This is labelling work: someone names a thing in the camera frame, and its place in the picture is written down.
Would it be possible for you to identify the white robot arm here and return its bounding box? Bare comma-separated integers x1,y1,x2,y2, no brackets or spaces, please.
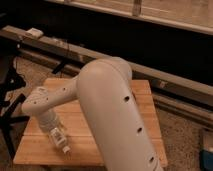
22,57,164,171

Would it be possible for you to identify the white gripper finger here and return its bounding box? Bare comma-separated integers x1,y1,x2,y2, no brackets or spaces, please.
59,124,67,134

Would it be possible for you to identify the black tripod stand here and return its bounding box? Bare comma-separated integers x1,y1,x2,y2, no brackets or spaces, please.
0,53,32,160

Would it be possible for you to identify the small white box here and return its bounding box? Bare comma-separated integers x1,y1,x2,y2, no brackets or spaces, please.
26,28,43,38

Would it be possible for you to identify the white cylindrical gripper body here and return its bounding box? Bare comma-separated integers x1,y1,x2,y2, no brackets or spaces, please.
36,109,63,134

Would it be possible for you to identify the white plastic bottle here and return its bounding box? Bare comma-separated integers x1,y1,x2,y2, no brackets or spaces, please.
50,128,71,154

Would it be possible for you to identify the long metal rail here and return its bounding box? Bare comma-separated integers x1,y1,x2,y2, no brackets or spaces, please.
0,25,213,126

